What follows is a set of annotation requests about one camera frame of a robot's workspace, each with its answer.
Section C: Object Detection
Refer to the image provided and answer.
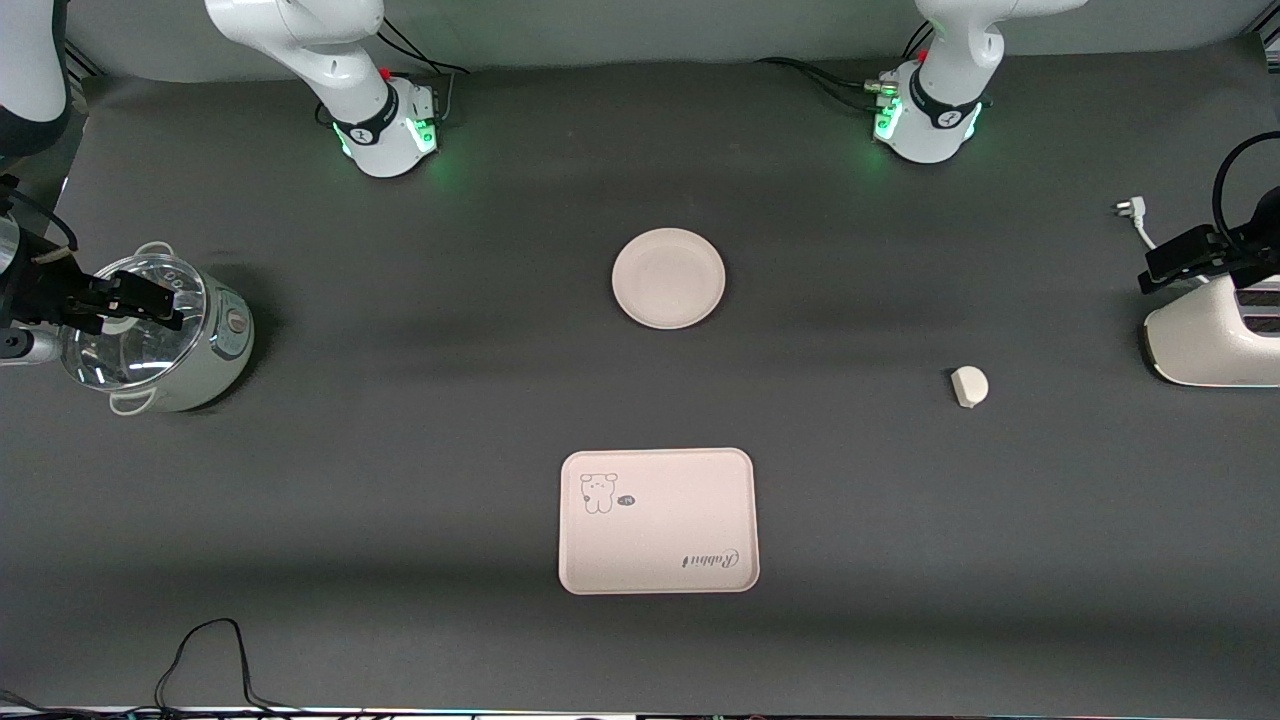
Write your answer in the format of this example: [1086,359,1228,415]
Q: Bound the black arm base cables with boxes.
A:
[755,20,936,116]
[378,18,471,126]

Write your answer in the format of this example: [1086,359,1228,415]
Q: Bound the black left arm base cables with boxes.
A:
[755,20,936,116]

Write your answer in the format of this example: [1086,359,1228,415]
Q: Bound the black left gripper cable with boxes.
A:
[1212,130,1280,251]

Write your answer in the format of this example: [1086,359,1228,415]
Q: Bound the beige rabbit print tray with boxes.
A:
[558,447,761,596]

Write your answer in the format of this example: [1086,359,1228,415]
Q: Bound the round beige plate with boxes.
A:
[611,228,727,331]

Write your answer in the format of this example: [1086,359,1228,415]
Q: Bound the pale green electric pot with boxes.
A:
[57,241,256,416]

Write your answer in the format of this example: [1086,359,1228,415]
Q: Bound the white power plug cord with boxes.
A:
[1113,198,1211,286]

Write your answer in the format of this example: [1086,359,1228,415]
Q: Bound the glass pot lid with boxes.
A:
[57,254,209,391]

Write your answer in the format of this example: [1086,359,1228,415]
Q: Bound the black floor cable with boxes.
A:
[0,618,341,720]

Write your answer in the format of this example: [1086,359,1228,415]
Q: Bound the black right arm base cables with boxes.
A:
[378,18,471,126]

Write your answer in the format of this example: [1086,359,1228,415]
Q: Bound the white toaster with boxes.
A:
[1143,275,1280,388]

